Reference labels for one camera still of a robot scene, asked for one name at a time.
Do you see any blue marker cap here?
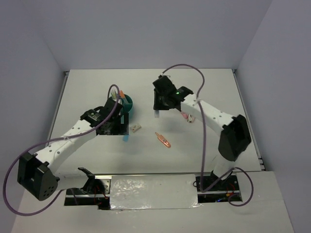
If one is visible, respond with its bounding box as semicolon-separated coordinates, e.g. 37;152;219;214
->
121;113;129;142

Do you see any orange highlighter marker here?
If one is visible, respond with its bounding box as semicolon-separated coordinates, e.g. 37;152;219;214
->
120;90;126;99

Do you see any yellow thin pen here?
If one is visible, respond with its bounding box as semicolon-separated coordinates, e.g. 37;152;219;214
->
110;90;118;99

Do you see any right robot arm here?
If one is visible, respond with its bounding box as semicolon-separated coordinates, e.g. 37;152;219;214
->
153;76;251;190

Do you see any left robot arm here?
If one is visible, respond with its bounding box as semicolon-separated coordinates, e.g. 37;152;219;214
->
17;98;128;201

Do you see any white eraser box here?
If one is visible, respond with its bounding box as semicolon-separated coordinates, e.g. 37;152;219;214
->
130;123;141;133

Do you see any teal round organizer container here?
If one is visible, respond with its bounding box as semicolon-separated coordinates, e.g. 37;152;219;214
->
121;94;134;120

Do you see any orange utility cutter pen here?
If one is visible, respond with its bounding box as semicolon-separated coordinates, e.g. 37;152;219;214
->
155;132;171;148

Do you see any silver foil cover plate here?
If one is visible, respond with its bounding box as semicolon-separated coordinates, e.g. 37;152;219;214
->
110;174;200;210

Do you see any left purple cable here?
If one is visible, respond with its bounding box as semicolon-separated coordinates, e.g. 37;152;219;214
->
2;84;122;216

